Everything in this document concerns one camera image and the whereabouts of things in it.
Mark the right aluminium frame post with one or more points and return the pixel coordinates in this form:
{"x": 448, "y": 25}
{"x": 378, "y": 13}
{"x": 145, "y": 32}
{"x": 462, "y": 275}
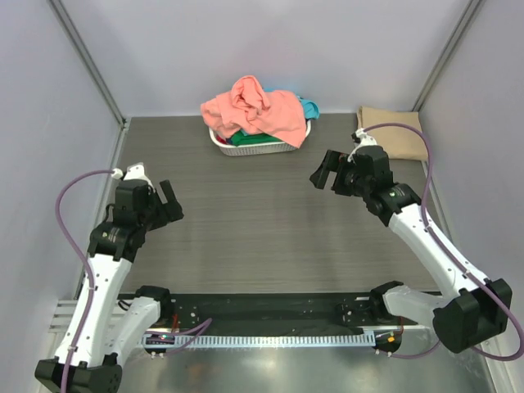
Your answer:
{"x": 469, "y": 14}

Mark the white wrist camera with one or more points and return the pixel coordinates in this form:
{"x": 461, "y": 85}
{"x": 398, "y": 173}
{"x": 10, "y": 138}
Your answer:
{"x": 362, "y": 139}
{"x": 134, "y": 176}

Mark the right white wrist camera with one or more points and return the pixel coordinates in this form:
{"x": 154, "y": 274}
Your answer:
{"x": 362, "y": 139}

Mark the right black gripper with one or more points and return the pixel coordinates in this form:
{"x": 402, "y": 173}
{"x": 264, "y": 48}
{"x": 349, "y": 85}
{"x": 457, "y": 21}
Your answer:
{"x": 333, "y": 159}

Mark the salmon pink t shirt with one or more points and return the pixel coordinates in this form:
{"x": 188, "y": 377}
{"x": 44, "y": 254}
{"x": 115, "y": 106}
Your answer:
{"x": 249, "y": 108}

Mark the white plastic laundry basket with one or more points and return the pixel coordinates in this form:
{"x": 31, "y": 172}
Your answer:
{"x": 251, "y": 149}

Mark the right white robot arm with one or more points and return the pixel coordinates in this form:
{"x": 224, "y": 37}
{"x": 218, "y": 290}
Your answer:
{"x": 470, "y": 307}

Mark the left aluminium frame post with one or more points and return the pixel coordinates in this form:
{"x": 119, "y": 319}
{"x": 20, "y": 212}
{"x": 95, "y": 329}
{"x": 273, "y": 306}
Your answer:
{"x": 84, "y": 55}

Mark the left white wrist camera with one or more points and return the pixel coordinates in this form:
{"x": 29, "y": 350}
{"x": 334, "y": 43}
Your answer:
{"x": 134, "y": 176}

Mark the white slotted cable duct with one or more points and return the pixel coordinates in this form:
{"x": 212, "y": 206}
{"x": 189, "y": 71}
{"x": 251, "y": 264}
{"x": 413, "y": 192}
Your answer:
{"x": 367, "y": 339}

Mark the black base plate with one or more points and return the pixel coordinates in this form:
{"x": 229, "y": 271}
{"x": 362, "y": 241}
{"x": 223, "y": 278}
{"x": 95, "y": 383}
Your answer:
{"x": 276, "y": 314}

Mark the green t shirt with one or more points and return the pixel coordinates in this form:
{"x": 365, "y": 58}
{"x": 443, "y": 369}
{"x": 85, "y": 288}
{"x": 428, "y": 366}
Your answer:
{"x": 241, "y": 138}

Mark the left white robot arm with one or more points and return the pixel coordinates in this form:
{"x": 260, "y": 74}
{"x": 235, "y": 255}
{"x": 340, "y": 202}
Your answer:
{"x": 93, "y": 352}

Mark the light blue t shirt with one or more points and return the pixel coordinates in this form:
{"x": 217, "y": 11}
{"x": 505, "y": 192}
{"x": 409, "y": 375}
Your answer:
{"x": 309, "y": 107}

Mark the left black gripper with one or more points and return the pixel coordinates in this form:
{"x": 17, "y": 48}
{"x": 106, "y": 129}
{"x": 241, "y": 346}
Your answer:
{"x": 172, "y": 209}

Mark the aluminium frame post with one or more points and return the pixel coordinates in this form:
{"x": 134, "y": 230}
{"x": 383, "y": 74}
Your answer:
{"x": 469, "y": 14}
{"x": 84, "y": 55}

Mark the folded beige t shirt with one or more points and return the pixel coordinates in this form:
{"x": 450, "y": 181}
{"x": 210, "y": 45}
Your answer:
{"x": 398, "y": 143}

